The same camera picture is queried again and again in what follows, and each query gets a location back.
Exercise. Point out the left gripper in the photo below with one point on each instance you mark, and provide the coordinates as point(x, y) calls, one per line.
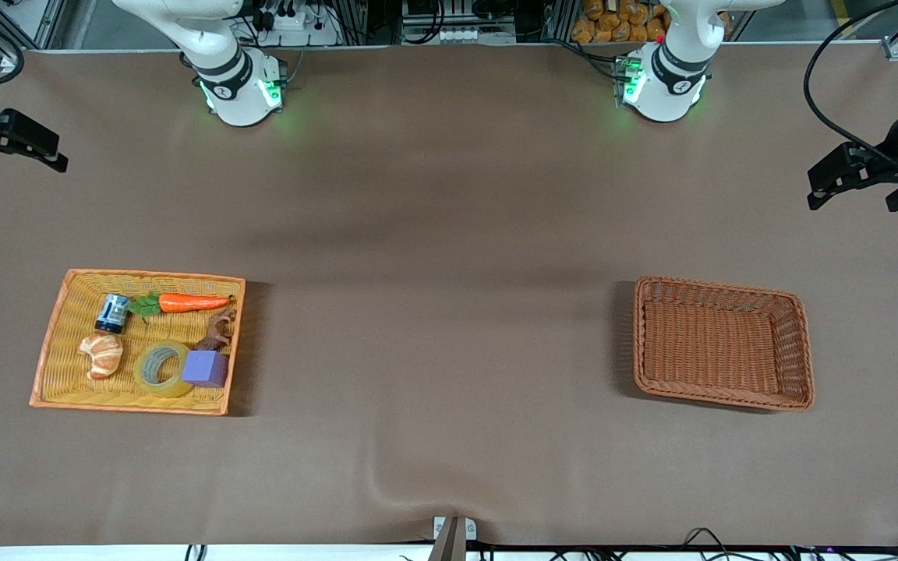
point(891, 151)

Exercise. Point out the clear yellowish tape roll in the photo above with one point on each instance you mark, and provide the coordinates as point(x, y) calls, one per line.
point(145, 382)

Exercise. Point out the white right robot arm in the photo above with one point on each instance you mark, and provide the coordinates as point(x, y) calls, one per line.
point(238, 101)

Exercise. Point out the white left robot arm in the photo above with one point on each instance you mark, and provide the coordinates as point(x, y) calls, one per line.
point(663, 97)

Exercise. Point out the small blue can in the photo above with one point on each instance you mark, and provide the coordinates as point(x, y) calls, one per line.
point(112, 313)

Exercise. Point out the orange toy carrot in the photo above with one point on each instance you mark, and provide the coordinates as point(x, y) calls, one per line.
point(184, 303)

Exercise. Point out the brown wicker basket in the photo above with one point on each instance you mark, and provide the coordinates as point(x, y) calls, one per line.
point(698, 343)

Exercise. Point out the toy croissant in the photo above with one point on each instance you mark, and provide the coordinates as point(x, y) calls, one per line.
point(102, 357)

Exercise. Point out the orange-rimmed yellow wicker basket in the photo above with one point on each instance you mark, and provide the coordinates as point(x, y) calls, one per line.
point(67, 382)

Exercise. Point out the brown figurine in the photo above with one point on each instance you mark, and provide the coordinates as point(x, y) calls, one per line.
point(215, 335)

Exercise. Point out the bag of orange snacks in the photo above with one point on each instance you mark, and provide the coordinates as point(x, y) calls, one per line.
point(605, 27)

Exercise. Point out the purple cube block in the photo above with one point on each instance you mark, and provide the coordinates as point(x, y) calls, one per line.
point(206, 370)

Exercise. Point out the white power strip with plugs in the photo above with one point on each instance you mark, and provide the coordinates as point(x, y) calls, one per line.
point(301, 33)

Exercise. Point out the small white power strip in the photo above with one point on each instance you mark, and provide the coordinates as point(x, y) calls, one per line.
point(461, 36)

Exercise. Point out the brown table cloth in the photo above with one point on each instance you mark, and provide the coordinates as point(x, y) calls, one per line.
point(496, 436)

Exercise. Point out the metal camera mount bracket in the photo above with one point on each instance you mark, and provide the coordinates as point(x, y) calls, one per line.
point(453, 538)

